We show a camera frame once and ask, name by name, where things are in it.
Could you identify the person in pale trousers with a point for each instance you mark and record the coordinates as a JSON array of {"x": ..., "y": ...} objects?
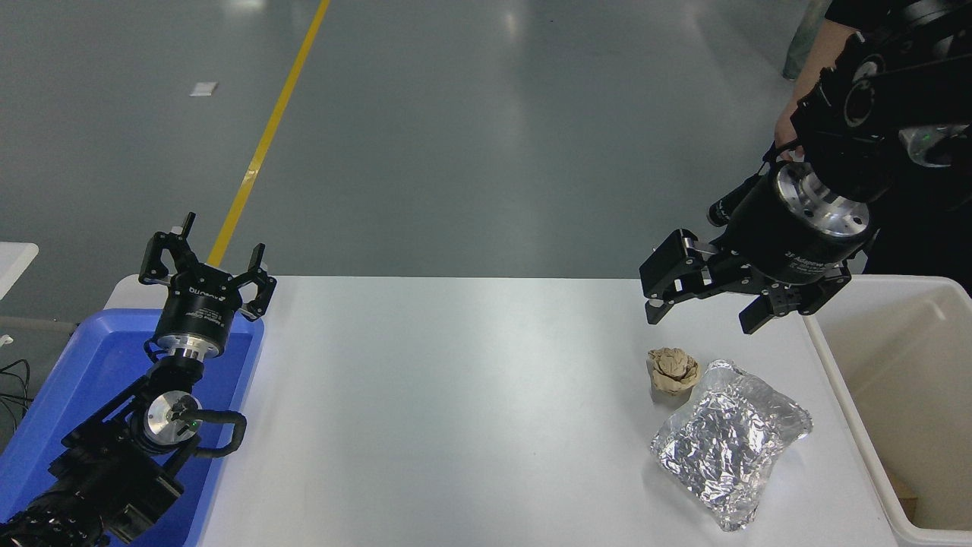
[{"x": 801, "y": 45}]

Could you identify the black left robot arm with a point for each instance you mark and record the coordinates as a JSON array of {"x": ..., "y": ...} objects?
[{"x": 106, "y": 471}]

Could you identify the blue plastic tray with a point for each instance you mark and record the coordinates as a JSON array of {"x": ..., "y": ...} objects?
[{"x": 91, "y": 365}]

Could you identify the crumpled tan paper ball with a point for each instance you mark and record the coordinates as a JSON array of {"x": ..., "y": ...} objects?
[{"x": 673, "y": 371}]

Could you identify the large pale plastic bin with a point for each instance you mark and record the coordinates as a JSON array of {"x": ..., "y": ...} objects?
[{"x": 896, "y": 365}]

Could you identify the person's forearm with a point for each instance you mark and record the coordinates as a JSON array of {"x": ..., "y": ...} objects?
[{"x": 824, "y": 53}]

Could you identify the person's hand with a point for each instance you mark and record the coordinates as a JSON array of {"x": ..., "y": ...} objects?
[{"x": 786, "y": 140}]

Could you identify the white paper scrap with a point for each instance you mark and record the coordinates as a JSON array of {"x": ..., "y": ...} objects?
[{"x": 203, "y": 89}]

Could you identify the small white side table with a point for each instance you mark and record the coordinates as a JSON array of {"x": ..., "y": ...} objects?
[{"x": 14, "y": 262}]

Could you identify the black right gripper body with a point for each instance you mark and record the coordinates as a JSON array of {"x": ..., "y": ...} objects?
[{"x": 767, "y": 235}]

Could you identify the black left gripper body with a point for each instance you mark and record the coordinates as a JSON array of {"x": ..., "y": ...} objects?
[{"x": 197, "y": 311}]

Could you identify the silver foil plate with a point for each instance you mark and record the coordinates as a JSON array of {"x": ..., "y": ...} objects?
[{"x": 721, "y": 448}]

